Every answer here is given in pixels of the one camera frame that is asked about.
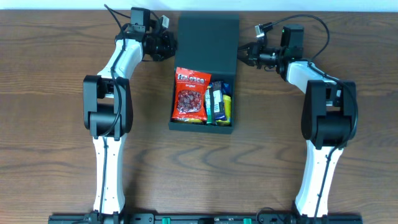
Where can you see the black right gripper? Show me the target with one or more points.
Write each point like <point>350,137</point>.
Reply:
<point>253,55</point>

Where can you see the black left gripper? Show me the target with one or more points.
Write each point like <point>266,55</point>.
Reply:
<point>170,45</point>

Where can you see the blue snack bar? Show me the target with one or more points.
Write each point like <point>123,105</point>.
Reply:
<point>225,88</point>

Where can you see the purple chocolate bar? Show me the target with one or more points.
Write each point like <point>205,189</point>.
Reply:
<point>219,110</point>

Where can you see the yellow plastic bottle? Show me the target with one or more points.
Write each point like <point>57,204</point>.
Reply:
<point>227,111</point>

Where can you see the green chocolate bar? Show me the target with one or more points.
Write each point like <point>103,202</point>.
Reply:
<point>209,106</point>

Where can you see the dark green box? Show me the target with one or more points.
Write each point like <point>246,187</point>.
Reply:
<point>208,42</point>

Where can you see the red candy bag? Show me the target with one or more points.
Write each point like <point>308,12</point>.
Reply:
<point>190,88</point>

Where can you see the yellow candy bag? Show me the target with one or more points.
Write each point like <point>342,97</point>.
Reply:
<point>191,121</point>

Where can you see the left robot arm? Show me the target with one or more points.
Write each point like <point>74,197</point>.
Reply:
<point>107,104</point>

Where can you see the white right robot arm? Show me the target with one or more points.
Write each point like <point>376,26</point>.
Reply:
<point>329,116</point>

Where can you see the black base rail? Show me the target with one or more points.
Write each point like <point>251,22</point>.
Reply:
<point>149,218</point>

